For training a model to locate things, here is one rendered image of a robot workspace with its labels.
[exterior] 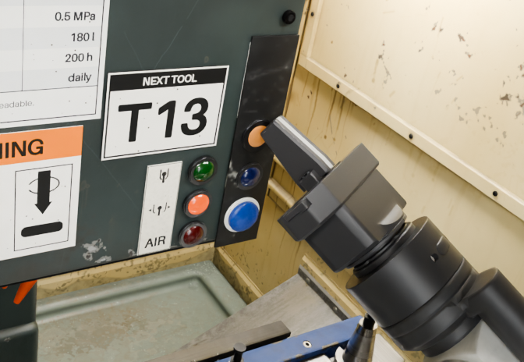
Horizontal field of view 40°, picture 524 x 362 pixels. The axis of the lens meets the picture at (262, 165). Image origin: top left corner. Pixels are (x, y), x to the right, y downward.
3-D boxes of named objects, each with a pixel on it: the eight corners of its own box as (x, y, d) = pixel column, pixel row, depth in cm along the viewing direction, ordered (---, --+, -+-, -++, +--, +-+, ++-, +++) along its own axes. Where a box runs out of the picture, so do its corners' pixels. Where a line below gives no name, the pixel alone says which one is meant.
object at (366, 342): (359, 344, 107) (369, 310, 104) (377, 364, 104) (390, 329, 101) (335, 353, 105) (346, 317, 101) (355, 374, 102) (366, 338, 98)
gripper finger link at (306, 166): (282, 112, 58) (334, 169, 58) (259, 135, 60) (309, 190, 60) (273, 118, 57) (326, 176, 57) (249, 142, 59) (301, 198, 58)
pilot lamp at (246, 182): (260, 187, 63) (264, 165, 62) (238, 190, 62) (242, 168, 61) (256, 183, 63) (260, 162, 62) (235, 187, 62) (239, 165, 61)
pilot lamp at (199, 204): (209, 214, 61) (213, 192, 60) (186, 218, 60) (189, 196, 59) (206, 211, 62) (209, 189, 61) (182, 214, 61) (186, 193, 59)
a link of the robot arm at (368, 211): (383, 122, 61) (479, 227, 61) (312, 184, 67) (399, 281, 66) (327, 177, 51) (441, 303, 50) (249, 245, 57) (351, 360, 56)
